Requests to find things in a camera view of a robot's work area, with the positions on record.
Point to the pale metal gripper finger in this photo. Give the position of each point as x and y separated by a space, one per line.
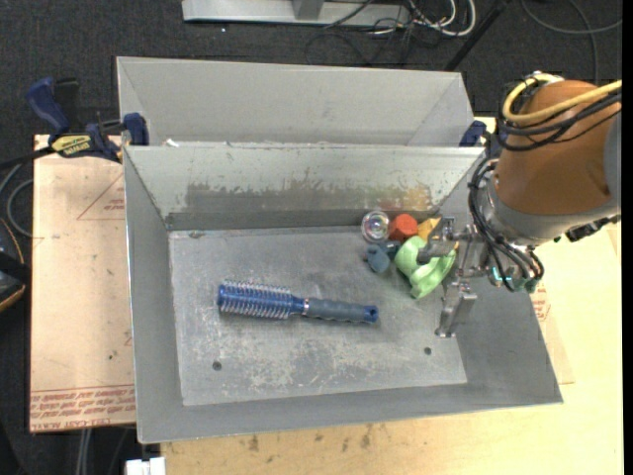
452 314
437 248

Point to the yellow toy piece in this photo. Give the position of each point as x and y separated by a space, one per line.
427 226

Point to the light green toy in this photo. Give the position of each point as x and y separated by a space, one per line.
420 270

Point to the red-orange toy piece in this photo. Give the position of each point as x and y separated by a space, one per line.
403 226

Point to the dark teal toy piece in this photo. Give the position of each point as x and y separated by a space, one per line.
381 259

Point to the clear glass ball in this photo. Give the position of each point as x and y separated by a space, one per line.
375 225

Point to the grey metal bin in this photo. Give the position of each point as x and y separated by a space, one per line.
297 285

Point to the blue hairbrush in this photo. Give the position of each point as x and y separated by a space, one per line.
277 301

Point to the brown cardboard board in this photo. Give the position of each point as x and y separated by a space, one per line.
79 290

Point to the black cylinder on white bracket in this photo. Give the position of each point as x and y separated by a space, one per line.
586 229

